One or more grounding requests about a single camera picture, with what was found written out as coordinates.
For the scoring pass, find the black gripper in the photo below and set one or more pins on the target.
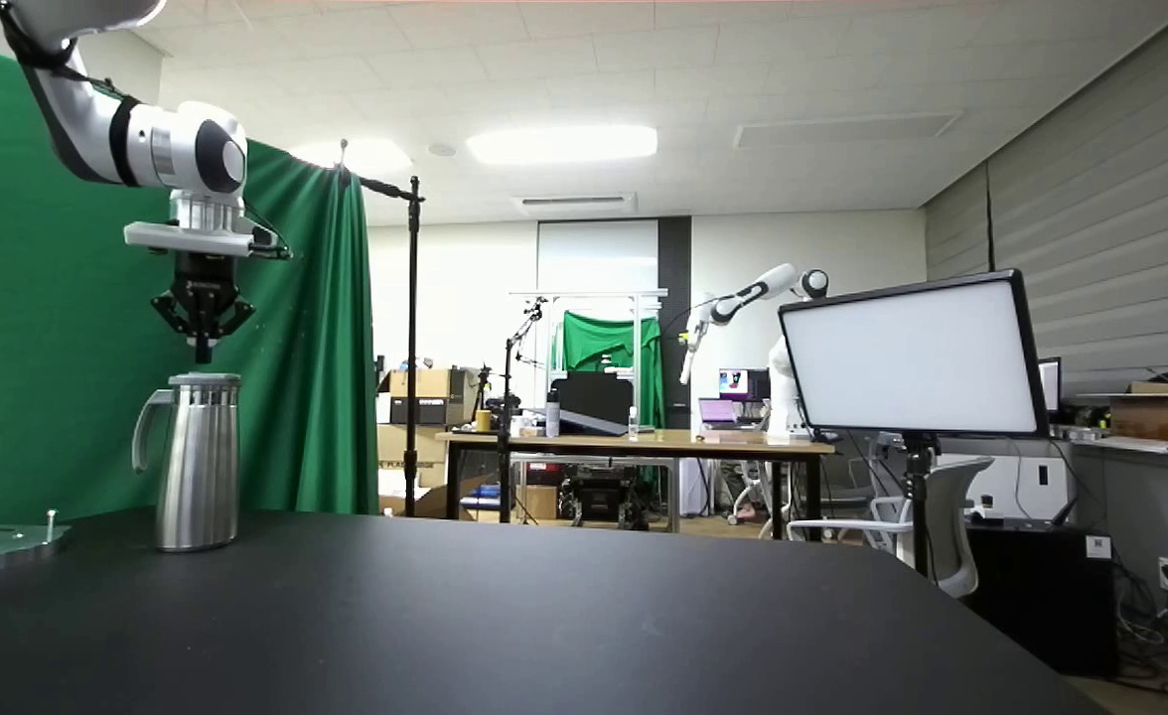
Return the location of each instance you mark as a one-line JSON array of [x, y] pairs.
[[206, 299]]

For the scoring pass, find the silver metal flask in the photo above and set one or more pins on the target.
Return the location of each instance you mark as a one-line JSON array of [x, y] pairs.
[[195, 462]]

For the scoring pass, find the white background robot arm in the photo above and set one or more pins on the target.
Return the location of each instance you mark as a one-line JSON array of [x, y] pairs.
[[746, 299]]

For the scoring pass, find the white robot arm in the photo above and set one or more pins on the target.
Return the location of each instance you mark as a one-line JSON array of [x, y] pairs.
[[147, 142]]

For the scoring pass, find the green backdrop cloth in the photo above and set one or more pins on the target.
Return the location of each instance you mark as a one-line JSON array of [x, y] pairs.
[[29, 332]]

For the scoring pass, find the black backdrop stand pole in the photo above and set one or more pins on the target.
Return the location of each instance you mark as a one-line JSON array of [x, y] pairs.
[[412, 342]]

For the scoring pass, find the cardboard box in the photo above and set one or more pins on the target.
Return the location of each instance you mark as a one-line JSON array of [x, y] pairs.
[[425, 383]]

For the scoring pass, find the black background monitor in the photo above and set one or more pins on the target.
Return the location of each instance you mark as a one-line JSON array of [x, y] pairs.
[[592, 403]]

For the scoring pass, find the ceiling air vent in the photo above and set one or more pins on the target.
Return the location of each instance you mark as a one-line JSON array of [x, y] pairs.
[[574, 206]]

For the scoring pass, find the small green background cloth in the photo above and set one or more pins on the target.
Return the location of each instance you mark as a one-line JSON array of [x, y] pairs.
[[600, 342]]

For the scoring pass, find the ceiling light panel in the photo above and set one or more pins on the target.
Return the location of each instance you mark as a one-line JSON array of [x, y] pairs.
[[563, 144]]

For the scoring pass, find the wooden background table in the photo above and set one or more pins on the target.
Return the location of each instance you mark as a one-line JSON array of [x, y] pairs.
[[639, 446]]

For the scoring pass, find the large black-framed monitor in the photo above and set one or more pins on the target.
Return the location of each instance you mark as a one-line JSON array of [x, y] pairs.
[[913, 354]]

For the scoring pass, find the white office chair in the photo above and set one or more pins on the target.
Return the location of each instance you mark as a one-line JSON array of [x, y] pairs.
[[934, 509]]

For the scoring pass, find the black computer tower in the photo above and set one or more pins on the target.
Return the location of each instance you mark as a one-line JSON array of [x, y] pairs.
[[1043, 599]]

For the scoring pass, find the grey window blinds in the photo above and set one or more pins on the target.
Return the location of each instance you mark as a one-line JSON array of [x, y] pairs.
[[1113, 211]]

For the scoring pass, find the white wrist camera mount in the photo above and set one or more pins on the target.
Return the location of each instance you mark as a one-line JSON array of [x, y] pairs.
[[194, 238]]

